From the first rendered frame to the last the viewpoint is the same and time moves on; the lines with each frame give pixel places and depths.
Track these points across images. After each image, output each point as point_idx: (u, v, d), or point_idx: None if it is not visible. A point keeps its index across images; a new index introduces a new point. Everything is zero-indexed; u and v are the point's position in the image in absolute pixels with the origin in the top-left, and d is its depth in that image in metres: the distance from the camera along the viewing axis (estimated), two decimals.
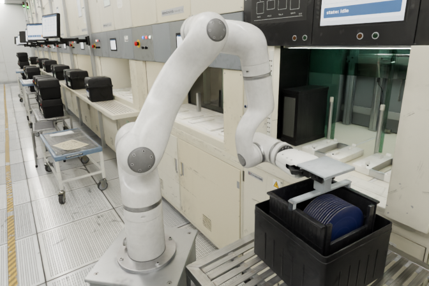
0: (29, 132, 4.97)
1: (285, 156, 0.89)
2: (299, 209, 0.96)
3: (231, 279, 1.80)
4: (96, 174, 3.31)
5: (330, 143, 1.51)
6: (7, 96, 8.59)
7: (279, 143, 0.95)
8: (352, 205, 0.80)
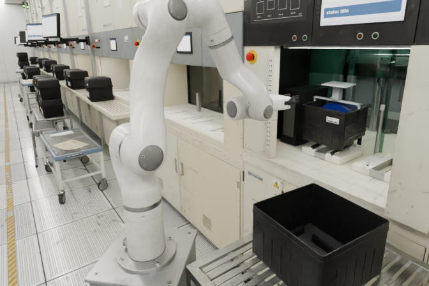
0: (29, 132, 4.97)
1: (279, 97, 1.11)
2: (317, 129, 1.38)
3: (231, 279, 1.80)
4: (96, 174, 3.31)
5: None
6: (7, 96, 8.59)
7: None
8: None
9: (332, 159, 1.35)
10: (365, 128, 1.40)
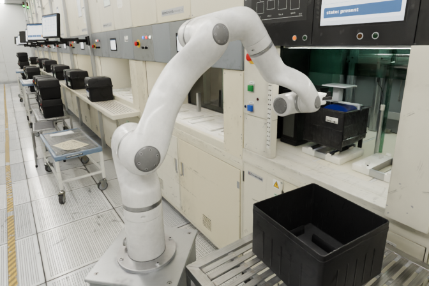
0: (29, 132, 4.97)
1: (318, 94, 1.18)
2: (316, 129, 1.39)
3: (231, 279, 1.80)
4: (96, 174, 3.31)
5: None
6: (7, 96, 8.59)
7: None
8: None
9: (332, 159, 1.35)
10: (366, 131, 1.40)
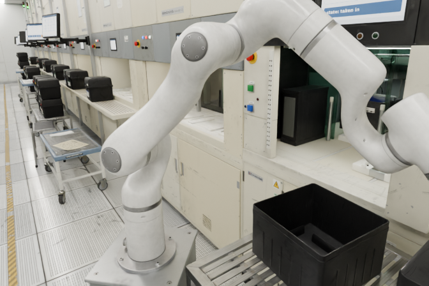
0: (29, 132, 4.97)
1: None
2: None
3: (231, 279, 1.80)
4: (96, 174, 3.31)
5: None
6: (7, 96, 8.59)
7: None
8: None
9: None
10: None
